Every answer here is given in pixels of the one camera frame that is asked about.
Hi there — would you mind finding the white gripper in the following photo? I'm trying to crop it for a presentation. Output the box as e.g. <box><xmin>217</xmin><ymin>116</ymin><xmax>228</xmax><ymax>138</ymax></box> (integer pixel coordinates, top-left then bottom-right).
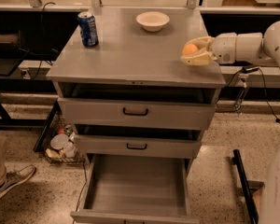
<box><xmin>181</xmin><ymin>33</ymin><xmax>237</xmax><ymax>66</ymax></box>

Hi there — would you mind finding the orange fruit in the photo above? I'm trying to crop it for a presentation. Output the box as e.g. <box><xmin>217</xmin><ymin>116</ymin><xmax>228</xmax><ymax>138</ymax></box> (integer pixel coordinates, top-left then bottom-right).
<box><xmin>182</xmin><ymin>44</ymin><xmax>199</xmax><ymax>56</ymax></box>

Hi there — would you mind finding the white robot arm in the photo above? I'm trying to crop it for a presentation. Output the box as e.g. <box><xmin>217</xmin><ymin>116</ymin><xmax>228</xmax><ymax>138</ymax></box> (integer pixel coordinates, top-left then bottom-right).
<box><xmin>181</xmin><ymin>21</ymin><xmax>280</xmax><ymax>224</ymax></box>

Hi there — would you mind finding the grey drawer cabinet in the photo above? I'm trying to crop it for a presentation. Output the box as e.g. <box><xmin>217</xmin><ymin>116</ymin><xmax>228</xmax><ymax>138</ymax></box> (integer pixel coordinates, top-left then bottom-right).
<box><xmin>46</xmin><ymin>7</ymin><xmax>227</xmax><ymax>161</ymax></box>

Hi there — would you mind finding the grey middle drawer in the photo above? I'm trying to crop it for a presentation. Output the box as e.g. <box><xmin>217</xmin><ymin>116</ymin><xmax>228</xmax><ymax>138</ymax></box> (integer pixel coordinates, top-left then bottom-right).
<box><xmin>75</xmin><ymin>125</ymin><xmax>202</xmax><ymax>159</ymax></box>

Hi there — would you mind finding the grey drawer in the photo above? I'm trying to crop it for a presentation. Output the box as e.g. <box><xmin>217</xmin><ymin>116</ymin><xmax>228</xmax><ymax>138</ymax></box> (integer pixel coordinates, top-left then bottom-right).
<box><xmin>75</xmin><ymin>125</ymin><xmax>202</xmax><ymax>159</ymax></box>
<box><xmin>58</xmin><ymin>84</ymin><xmax>215</xmax><ymax>130</ymax></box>
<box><xmin>71</xmin><ymin>154</ymin><xmax>200</xmax><ymax>224</ymax></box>

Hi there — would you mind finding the grey top drawer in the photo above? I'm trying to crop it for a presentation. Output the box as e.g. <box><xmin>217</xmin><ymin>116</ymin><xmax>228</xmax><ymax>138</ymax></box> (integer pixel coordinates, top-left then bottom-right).
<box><xmin>58</xmin><ymin>84</ymin><xmax>215</xmax><ymax>130</ymax></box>

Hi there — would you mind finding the grey bottom drawer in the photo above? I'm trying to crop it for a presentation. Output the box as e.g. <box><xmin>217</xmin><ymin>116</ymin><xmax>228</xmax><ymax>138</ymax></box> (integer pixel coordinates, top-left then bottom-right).
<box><xmin>71</xmin><ymin>154</ymin><xmax>200</xmax><ymax>224</ymax></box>

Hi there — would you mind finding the black power adapter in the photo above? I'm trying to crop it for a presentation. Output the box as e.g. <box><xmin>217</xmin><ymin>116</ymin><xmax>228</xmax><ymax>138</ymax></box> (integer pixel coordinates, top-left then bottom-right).
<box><xmin>242</xmin><ymin>64</ymin><xmax>259</xmax><ymax>74</ymax></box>

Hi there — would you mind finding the white bowl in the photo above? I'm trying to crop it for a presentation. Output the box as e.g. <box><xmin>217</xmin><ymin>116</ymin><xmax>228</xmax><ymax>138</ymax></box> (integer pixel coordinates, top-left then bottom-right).
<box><xmin>136</xmin><ymin>11</ymin><xmax>170</xmax><ymax>32</ymax></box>

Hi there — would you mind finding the blue soda can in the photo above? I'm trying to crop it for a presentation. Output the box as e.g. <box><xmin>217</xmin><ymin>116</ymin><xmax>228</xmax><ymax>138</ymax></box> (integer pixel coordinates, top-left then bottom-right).
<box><xmin>77</xmin><ymin>11</ymin><xmax>99</xmax><ymax>48</ymax></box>

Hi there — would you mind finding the brown cardboard box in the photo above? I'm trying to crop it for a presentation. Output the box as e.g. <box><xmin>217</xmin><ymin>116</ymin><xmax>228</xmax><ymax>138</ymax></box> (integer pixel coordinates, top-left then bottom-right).
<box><xmin>253</xmin><ymin>188</ymin><xmax>263</xmax><ymax>209</ymax></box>

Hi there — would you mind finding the black metal bar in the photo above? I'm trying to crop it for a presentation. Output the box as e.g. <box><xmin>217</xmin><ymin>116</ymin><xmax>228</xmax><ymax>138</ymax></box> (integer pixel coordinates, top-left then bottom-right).
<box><xmin>231</xmin><ymin>149</ymin><xmax>259</xmax><ymax>224</ymax></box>

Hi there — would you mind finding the grey sneaker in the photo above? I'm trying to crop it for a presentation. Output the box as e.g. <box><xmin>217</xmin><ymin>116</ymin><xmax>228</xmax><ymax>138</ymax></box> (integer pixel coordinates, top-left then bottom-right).
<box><xmin>0</xmin><ymin>165</ymin><xmax>36</xmax><ymax>199</ymax></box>

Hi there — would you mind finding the black cable on floor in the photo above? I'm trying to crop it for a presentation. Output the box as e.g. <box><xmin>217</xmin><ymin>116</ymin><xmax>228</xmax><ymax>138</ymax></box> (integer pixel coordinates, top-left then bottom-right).
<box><xmin>258</xmin><ymin>68</ymin><xmax>280</xmax><ymax>128</ymax></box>

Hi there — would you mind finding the black top drawer handle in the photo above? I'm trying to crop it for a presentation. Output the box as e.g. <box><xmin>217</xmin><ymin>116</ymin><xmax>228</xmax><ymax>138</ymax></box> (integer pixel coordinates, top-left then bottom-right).
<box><xmin>122</xmin><ymin>107</ymin><xmax>149</xmax><ymax>117</ymax></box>

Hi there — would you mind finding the black drawer handle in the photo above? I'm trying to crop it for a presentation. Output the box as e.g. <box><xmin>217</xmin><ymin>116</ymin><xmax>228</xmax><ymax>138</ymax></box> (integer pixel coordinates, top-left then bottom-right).
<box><xmin>126</xmin><ymin>143</ymin><xmax>147</xmax><ymax>150</ymax></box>
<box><xmin>122</xmin><ymin>107</ymin><xmax>149</xmax><ymax>117</ymax></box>

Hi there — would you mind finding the black middle drawer handle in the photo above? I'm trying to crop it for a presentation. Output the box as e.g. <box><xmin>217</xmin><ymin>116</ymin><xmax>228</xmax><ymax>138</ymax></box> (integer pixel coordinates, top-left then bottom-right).
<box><xmin>126</xmin><ymin>143</ymin><xmax>147</xmax><ymax>150</ymax></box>

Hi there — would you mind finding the wire basket with clutter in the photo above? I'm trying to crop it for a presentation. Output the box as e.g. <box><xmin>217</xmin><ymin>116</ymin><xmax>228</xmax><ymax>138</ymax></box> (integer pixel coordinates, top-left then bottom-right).
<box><xmin>43</xmin><ymin>114</ymin><xmax>84</xmax><ymax>164</ymax></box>

